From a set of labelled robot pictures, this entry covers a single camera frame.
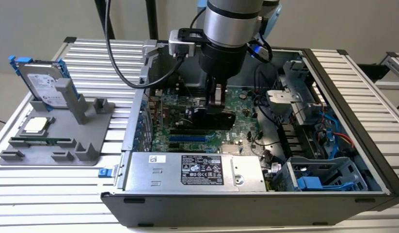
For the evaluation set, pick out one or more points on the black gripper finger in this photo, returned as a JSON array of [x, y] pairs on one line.
[[216, 110]]

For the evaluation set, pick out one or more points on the green graphics card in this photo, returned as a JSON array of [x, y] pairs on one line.
[[225, 121]]

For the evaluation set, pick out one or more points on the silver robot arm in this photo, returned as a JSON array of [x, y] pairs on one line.
[[232, 24]]

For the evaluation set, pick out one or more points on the black RAM slot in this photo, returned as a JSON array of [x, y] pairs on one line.
[[196, 87], [196, 92], [196, 95]]

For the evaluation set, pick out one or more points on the green motherboard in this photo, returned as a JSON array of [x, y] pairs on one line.
[[244, 116]]

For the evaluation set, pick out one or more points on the black expansion slot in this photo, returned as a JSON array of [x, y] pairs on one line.
[[188, 132]]

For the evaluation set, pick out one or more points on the blue expansion slot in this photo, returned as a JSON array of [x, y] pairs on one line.
[[188, 138]]

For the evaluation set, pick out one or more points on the small silver heatsink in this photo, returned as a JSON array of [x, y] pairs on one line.
[[232, 149]]

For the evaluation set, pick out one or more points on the silver metal drive cage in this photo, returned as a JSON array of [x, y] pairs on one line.
[[293, 97]]

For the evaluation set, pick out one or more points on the black stand pole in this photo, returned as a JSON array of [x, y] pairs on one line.
[[152, 19], [99, 9]]

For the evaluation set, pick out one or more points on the silver power supply unit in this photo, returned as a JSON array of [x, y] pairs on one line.
[[167, 179]]

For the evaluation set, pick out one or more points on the dark grey PC case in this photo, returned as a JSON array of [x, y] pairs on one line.
[[251, 211]]

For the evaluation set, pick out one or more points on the blue case latch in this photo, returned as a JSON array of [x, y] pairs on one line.
[[104, 172]]

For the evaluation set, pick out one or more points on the black connector block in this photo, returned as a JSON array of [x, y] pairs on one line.
[[374, 71]]

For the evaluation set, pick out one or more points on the blue-grey disk bay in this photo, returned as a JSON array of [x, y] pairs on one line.
[[348, 167]]

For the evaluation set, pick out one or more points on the grey parts rack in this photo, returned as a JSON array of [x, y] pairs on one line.
[[64, 131]]

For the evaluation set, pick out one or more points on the hard disk in blue carrier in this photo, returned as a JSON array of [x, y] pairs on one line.
[[40, 82]]

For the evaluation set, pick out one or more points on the silver CPU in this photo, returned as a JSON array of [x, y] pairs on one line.
[[38, 126]]

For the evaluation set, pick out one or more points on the green RAM stick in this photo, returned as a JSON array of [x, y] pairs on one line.
[[40, 140]]

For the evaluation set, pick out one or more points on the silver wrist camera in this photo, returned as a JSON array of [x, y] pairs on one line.
[[183, 46]]

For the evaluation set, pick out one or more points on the aluminium frame table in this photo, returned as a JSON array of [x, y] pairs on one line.
[[394, 60]]

